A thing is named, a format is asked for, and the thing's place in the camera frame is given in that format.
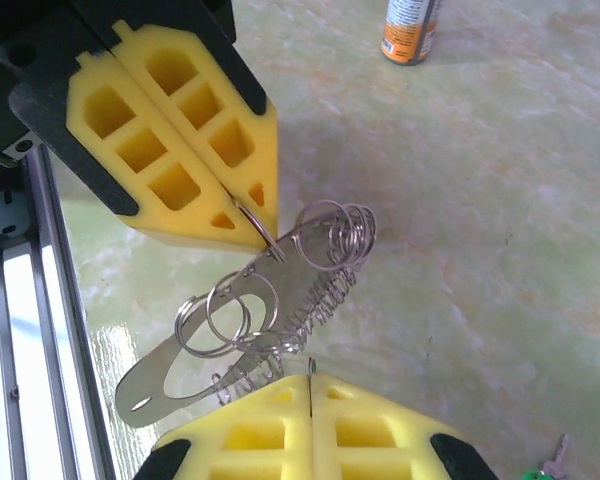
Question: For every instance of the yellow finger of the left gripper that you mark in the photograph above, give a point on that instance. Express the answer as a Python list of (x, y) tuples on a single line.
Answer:
[(145, 200), (200, 65)]

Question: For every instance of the green-capped key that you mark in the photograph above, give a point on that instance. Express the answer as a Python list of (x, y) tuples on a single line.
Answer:
[(555, 460)]

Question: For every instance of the orange-capped pill bottle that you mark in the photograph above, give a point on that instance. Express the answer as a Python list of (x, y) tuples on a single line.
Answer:
[(410, 30)]

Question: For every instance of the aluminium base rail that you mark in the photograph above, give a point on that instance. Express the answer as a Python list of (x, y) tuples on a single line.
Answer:
[(40, 325)]

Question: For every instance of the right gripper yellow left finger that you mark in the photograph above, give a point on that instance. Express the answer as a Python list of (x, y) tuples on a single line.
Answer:
[(290, 430)]

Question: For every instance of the silver split keyring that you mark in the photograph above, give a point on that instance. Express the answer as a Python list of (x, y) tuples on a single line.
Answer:
[(272, 249)]

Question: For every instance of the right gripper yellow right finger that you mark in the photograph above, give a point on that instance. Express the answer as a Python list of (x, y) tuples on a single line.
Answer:
[(325, 430)]

